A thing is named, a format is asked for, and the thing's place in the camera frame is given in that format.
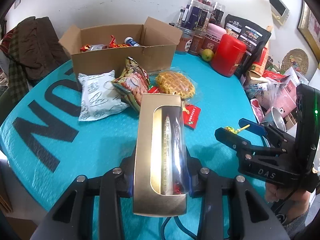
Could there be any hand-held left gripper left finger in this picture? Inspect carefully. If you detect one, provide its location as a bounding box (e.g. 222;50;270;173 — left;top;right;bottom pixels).
30;154;137;240

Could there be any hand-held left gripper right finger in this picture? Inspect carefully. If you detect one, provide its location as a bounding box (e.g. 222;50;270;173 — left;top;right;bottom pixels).
187;154;290;240

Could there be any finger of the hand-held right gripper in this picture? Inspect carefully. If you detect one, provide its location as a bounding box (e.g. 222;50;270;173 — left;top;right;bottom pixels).
214;127;288;160
238;118;295;148

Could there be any yellow lollipop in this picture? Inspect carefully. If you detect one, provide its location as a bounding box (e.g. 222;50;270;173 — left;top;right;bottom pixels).
223;124;250;134

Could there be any gold window box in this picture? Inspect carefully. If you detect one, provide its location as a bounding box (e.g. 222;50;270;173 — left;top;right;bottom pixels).
132;93;188;217

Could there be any waffle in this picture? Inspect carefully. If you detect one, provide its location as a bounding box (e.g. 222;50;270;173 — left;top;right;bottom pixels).
147;67;200;105

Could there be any white printed snack packet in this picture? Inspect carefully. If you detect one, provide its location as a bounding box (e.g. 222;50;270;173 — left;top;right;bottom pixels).
78;70;130;122

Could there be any green red snack packet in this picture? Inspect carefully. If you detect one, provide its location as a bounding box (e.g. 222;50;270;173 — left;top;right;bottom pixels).
111;57;151;113

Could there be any brown cardboard box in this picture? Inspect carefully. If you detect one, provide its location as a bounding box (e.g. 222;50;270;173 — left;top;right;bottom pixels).
59;17;183;90

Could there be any red packet with gold circles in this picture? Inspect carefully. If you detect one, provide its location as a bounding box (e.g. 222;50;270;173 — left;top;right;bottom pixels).
108;35;121;48

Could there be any person's right forearm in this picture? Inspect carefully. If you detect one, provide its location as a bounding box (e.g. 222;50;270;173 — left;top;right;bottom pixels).
275;202;318;240

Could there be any person's right hand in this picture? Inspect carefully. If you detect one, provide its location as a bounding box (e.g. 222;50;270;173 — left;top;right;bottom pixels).
265;182;312;213

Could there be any metal cup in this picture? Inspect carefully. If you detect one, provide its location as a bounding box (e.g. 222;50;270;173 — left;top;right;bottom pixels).
264;106;287;132

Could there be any pink packet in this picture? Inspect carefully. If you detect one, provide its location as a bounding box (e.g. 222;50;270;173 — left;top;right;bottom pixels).
260;80;298;115

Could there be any red sachet with white label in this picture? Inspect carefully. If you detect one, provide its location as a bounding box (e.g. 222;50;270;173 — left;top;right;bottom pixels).
182;104;202;130

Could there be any red foil packet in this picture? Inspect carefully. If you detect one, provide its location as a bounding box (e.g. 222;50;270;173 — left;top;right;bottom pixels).
262;70;288;81

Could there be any orange box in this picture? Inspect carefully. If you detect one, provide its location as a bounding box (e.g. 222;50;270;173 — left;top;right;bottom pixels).
251;47;270;77

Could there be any red canister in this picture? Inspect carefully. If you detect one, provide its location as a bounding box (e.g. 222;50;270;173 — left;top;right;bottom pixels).
212;34;247;77

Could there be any round woven basket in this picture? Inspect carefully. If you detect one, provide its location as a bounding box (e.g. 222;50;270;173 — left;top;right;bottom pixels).
282;49;309;77

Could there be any green fruit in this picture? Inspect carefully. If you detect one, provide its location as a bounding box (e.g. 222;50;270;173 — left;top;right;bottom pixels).
201;49;215;62

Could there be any black stand-up pouch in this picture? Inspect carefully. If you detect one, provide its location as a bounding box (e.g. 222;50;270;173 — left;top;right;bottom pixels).
224;14;272;79

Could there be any pink canister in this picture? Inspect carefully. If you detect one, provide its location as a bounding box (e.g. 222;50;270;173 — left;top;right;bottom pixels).
202;23;227;53

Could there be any gold framed picture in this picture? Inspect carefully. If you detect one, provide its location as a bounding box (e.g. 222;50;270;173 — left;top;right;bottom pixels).
297;0;320;63

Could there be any clear jar of nuts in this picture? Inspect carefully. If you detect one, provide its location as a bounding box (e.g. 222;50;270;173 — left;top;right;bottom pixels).
199;5;213;29

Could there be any white board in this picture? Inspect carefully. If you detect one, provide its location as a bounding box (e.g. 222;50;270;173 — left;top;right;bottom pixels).
250;0;276;40

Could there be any black label clear jar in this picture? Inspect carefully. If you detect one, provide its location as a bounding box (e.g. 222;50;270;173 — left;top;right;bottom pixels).
212;2;226;26

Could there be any small wooden framed chalkboard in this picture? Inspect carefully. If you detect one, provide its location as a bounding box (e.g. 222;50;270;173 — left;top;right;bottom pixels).
264;0;290;25

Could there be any purple label clear jar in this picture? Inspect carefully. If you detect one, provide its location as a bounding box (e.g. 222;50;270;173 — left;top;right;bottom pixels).
186;0;204;29

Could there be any green plaid cloth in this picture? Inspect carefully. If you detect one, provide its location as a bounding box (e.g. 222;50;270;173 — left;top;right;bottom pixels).
7;27;33;98

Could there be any brown jacket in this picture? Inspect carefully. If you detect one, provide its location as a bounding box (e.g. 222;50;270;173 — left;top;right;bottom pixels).
15;16;68;80

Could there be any blue braided cable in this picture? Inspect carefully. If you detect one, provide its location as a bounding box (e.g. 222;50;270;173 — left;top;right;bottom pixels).
160;216;186;240

